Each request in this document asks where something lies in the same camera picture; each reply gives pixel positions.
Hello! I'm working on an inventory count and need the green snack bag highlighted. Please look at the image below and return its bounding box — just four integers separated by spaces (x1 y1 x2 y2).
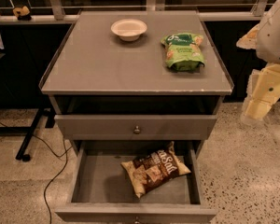
161 33 204 72

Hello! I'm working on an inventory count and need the white paper bowl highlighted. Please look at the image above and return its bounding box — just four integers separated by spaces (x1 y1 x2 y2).
111 19 147 42

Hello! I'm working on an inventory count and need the yellow black small object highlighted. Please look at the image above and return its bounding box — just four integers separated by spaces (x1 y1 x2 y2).
13 5 32 21

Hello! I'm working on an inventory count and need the grey open middle drawer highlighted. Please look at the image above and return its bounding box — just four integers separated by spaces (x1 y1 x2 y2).
55 141 217 224

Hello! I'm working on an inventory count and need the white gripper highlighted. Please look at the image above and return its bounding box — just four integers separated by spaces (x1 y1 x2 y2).
236 24 280 125

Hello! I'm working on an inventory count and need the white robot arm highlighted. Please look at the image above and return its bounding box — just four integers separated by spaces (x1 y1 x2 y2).
236 0 280 125

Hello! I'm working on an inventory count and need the grey drawer cabinet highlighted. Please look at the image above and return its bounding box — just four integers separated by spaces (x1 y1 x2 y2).
38 10 234 147

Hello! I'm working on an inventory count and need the brown tortilla chip bag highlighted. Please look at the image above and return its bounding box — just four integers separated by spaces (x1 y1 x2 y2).
120 141 191 198

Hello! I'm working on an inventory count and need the black floor cable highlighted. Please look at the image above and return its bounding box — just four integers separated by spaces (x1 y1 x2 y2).
0 114 73 224

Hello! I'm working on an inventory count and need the black table leg frame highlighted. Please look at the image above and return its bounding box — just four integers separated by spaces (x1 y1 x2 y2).
0 108 55 161

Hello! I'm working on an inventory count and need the grey top drawer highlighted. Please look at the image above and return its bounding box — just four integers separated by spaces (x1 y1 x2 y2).
55 115 217 140

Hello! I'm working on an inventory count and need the metal top drawer knob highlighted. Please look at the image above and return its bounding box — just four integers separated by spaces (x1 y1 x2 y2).
133 126 141 134

